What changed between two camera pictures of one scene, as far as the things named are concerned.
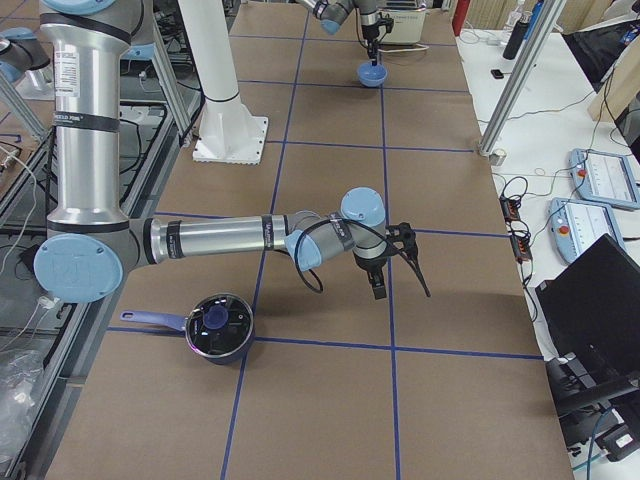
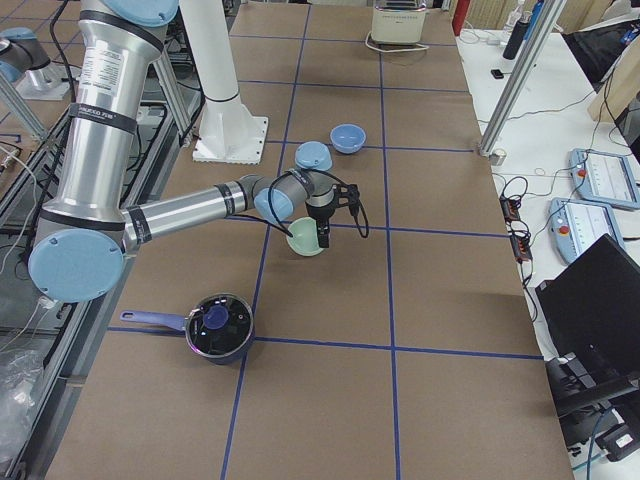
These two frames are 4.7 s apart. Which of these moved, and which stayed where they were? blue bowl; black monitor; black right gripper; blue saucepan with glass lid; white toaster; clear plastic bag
Moved: blue bowl; black right gripper
Stayed: white toaster; black monitor; clear plastic bag; blue saucepan with glass lid
